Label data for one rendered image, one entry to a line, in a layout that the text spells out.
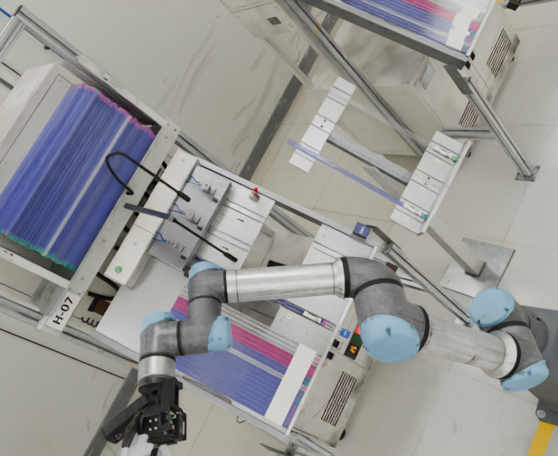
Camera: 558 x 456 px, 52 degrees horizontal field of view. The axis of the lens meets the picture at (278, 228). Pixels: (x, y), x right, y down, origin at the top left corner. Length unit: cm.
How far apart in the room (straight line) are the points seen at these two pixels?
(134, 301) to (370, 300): 96
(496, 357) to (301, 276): 50
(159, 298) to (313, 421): 86
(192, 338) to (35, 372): 242
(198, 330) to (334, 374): 126
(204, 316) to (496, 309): 75
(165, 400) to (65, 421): 261
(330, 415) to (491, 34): 189
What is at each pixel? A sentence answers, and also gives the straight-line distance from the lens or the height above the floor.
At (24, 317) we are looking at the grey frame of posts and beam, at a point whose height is 143.
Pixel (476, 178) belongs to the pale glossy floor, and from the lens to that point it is 286.
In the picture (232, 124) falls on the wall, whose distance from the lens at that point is 388.
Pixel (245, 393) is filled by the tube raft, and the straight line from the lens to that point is 187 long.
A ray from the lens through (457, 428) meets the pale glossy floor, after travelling 240.
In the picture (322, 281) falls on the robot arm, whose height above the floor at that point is 121.
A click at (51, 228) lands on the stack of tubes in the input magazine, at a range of 179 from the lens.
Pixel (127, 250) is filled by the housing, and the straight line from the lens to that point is 192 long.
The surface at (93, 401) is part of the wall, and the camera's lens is 378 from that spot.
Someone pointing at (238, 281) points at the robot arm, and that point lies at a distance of 129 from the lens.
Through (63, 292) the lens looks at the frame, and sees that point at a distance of 184.
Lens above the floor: 211
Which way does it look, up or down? 37 degrees down
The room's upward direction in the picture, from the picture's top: 53 degrees counter-clockwise
